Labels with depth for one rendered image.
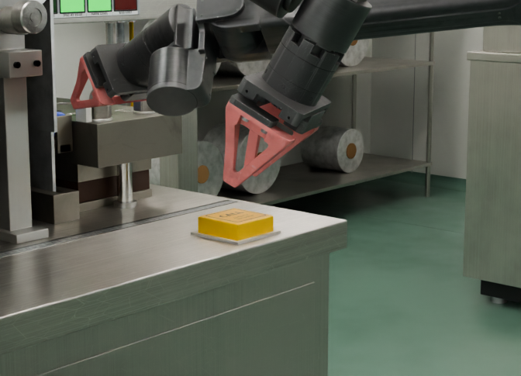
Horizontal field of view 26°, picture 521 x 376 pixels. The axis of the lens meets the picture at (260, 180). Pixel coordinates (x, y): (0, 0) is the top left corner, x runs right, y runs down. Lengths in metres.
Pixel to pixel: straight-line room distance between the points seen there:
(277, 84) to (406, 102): 5.50
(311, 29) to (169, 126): 0.64
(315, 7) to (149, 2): 1.09
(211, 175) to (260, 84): 3.96
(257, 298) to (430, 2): 0.45
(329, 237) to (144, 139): 0.30
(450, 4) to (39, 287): 0.54
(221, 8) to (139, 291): 0.33
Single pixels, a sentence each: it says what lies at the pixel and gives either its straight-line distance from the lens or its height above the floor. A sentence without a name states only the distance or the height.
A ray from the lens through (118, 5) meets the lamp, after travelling 2.02.
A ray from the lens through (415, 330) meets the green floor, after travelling 3.94.
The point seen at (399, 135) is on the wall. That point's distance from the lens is 6.57.
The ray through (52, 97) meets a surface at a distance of 1.52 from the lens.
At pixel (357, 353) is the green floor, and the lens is 3.71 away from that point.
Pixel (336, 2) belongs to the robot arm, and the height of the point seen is 1.21.
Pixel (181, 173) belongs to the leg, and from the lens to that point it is 2.39.
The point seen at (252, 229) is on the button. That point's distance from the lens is 1.42.
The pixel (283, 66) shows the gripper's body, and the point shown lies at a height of 1.15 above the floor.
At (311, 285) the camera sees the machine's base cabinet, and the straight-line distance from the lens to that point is 1.54.
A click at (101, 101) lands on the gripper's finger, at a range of 1.37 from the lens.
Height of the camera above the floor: 1.24
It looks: 11 degrees down
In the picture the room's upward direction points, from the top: straight up
